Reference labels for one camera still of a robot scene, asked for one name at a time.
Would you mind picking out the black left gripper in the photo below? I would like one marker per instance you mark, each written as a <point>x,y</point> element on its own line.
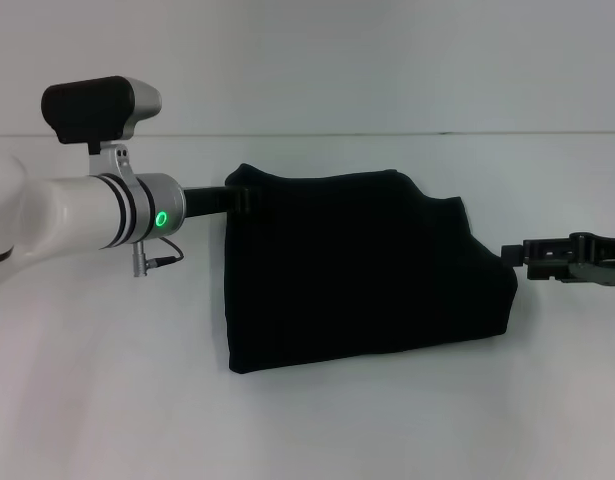
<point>207,201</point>

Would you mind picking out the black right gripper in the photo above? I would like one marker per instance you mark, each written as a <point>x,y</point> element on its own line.
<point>599,260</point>

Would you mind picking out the black shirt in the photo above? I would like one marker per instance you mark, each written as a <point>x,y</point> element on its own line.
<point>357,275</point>

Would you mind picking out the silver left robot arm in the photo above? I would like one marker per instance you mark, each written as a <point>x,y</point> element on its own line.
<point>77,215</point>

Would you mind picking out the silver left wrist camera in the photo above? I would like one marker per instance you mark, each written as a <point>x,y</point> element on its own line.
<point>99,112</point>

